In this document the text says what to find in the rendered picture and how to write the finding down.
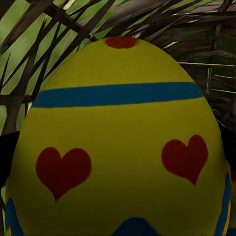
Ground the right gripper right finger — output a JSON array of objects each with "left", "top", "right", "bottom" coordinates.
[{"left": 221, "top": 131, "right": 236, "bottom": 172}]

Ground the easter egg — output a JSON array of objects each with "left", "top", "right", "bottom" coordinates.
[
  {"left": 5, "top": 36, "right": 232, "bottom": 236},
  {"left": 226, "top": 169, "right": 236, "bottom": 236}
]

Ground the wicker basket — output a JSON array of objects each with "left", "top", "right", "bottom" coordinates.
[{"left": 0, "top": 0, "right": 236, "bottom": 236}]

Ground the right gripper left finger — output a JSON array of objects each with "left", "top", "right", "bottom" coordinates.
[{"left": 0, "top": 131, "right": 20, "bottom": 190}]

